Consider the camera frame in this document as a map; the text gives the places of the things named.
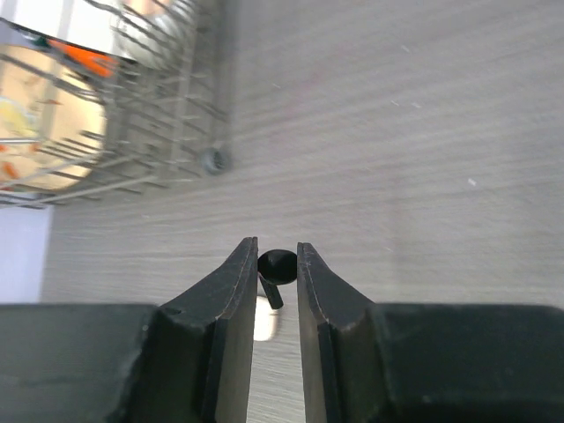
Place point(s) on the black earbud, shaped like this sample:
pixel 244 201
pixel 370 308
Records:
pixel 276 267

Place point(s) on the striped black white cup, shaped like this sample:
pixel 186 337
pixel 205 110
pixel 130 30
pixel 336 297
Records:
pixel 153 33

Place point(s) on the orange mug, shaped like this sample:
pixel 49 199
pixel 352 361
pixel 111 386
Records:
pixel 99 64

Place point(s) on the white square plate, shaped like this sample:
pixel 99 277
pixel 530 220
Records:
pixel 86 24

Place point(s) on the beige speckled round plate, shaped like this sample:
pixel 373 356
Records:
pixel 52 125

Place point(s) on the beige earbud charging case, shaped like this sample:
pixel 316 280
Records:
pixel 266 320

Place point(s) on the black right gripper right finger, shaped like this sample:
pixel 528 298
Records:
pixel 367 361

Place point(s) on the grey wire dish rack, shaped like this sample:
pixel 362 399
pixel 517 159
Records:
pixel 164 127

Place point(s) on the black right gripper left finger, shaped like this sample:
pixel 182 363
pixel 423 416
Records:
pixel 188 360

